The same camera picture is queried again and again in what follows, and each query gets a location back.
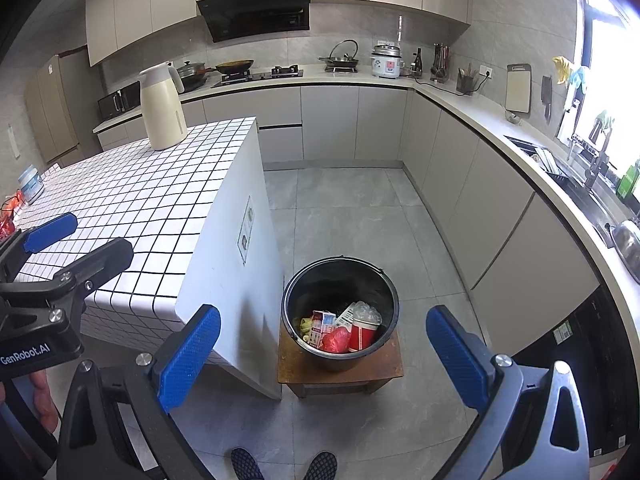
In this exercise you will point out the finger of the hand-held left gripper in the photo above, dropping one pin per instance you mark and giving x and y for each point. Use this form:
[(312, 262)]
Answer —
[(50, 232), (105, 262)]

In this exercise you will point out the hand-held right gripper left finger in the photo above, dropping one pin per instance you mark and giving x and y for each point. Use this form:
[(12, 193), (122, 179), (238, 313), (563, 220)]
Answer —
[(190, 355)]

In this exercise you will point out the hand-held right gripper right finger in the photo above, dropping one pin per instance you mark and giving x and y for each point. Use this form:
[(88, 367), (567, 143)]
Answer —
[(457, 360)]

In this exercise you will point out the red paper cup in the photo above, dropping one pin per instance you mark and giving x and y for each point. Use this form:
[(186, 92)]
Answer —
[(361, 337)]

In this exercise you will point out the clear plastic bag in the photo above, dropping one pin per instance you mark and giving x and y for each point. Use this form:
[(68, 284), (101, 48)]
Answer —
[(367, 314)]

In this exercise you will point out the yellow cloth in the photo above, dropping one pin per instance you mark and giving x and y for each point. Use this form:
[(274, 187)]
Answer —
[(305, 329)]

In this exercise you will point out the red plastic bag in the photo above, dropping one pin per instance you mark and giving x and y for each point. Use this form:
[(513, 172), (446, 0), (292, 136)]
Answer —
[(336, 342)]

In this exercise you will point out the red and white carton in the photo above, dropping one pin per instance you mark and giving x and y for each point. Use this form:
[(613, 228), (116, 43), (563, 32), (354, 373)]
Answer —
[(322, 327)]

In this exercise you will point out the black plastic bucket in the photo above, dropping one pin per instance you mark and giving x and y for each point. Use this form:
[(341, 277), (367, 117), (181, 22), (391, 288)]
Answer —
[(320, 285)]

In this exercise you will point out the person's left hand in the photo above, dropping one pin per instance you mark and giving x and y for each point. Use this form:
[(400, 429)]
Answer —
[(42, 397)]

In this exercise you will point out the red basket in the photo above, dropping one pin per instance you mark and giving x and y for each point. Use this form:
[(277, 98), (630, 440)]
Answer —
[(6, 225)]

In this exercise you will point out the orange plastic bag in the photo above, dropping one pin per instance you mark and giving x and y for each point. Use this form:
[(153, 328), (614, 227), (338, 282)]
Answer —
[(12, 202)]

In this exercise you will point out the white jar blue label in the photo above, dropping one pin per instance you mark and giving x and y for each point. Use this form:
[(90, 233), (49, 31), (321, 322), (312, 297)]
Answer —
[(31, 185)]

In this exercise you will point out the white tiled kitchen island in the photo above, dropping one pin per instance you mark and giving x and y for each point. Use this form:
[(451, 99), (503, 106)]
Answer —
[(235, 260)]

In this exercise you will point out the brown wooden stool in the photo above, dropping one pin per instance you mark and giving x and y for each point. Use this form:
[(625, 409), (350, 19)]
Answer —
[(300, 376)]

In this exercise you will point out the black built-in dishwasher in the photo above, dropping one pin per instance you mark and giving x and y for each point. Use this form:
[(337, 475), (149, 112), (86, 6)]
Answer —
[(580, 360)]

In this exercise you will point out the beige tall cabinet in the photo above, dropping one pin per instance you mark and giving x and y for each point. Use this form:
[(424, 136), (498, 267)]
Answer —
[(52, 110)]

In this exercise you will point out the person's dark shoe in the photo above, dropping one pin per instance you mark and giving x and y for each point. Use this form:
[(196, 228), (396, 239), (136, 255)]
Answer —
[(320, 466), (247, 465)]

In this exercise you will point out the island socket panel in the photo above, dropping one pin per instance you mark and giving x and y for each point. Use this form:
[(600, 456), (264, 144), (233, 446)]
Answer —
[(245, 230)]

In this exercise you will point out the black microwave oven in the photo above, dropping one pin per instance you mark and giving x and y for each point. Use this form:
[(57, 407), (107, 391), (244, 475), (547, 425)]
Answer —
[(117, 101)]

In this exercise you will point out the cream thermos jug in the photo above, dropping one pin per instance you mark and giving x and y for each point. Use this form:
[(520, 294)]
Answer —
[(162, 110)]

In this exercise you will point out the steel bowl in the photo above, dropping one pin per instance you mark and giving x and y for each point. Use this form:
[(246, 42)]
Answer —
[(627, 245)]

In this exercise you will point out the steel kitchen sink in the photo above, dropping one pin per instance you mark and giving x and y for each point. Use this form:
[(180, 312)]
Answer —
[(585, 197)]

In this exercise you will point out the black pot with lid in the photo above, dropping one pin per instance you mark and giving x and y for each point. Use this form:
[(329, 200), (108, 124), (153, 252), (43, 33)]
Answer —
[(190, 74)]

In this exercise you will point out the black wok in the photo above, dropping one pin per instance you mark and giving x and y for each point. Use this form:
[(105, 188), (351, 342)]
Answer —
[(234, 66)]

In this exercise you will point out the black gas stove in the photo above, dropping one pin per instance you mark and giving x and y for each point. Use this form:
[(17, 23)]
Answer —
[(260, 76)]

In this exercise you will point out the grey kitchen faucet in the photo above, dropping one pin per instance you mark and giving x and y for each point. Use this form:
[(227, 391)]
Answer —
[(597, 160)]

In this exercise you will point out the green container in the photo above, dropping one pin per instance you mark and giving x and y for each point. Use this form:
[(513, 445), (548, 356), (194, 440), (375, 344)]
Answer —
[(629, 180)]

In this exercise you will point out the grey lower cabinets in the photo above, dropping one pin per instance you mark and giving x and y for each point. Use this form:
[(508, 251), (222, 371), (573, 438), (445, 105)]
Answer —
[(330, 120)]

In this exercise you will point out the dark utensil holder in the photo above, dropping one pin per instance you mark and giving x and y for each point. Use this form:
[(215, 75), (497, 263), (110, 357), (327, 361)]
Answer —
[(466, 84)]

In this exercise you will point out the white cutting board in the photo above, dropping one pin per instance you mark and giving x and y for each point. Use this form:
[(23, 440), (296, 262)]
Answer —
[(517, 89)]

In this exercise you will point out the black cleaver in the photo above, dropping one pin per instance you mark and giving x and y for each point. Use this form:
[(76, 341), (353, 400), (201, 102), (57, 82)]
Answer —
[(547, 95)]

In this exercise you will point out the black range hood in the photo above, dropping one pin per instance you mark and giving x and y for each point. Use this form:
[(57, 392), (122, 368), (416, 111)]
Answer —
[(255, 17)]

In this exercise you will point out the metal utensil rack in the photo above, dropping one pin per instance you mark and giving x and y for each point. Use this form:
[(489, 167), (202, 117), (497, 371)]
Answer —
[(440, 65)]

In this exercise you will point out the dark glass bottle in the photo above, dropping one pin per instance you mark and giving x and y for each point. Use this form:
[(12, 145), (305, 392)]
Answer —
[(417, 66)]

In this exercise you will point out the white rice cooker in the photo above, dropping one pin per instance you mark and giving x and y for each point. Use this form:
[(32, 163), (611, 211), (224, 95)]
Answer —
[(386, 65)]

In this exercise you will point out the blue rubber glove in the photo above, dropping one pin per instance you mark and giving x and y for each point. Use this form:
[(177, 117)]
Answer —
[(578, 79)]

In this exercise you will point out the yellow rubber glove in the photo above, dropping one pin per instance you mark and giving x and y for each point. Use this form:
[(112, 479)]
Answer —
[(561, 69)]

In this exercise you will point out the pan with raised lid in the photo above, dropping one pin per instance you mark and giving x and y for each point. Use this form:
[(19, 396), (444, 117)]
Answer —
[(342, 62)]

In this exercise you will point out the bright kitchen window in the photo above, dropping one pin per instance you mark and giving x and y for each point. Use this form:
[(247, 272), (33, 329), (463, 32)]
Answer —
[(610, 60)]

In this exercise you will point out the white paper on wall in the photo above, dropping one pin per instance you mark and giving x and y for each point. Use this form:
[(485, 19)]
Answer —
[(13, 142)]

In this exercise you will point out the white wall socket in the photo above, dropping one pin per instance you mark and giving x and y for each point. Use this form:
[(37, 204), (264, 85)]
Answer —
[(485, 71)]

